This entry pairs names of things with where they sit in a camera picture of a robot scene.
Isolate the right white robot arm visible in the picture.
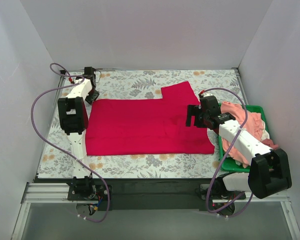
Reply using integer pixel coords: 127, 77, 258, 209
185, 94, 292, 199

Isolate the salmon pink t-shirt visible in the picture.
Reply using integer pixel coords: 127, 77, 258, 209
219, 100, 266, 169

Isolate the magenta red t-shirt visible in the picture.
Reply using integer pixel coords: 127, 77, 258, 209
85, 81, 215, 156

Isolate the dusty rose t-shirt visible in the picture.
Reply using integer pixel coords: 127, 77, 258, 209
262, 138, 279, 150

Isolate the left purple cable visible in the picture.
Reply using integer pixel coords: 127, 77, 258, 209
31, 62, 111, 223

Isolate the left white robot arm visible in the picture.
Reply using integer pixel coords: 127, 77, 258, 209
57, 66, 100, 180

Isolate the green plastic bin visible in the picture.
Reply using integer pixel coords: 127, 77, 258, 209
218, 105, 269, 173

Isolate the purple cable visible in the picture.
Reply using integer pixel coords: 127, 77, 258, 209
205, 87, 254, 215
31, 62, 111, 223

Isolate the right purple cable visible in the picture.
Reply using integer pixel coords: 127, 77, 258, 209
205, 87, 254, 215

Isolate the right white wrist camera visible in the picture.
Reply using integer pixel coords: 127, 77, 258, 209
198, 91, 215, 101

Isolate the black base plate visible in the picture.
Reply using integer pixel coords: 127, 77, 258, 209
67, 177, 231, 211

